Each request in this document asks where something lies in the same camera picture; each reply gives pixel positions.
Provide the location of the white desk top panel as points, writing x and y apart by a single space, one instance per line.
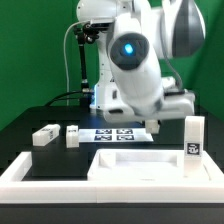
142 165

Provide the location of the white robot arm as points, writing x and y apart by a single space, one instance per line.
132 38

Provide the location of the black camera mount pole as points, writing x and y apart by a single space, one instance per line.
84 80

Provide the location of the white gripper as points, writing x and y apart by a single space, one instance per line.
175 105

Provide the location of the white marker tag sheet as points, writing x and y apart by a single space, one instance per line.
114 135

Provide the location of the white U-shaped frame fixture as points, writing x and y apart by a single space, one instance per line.
14 189

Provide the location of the black camera on mount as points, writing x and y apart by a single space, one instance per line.
89 33

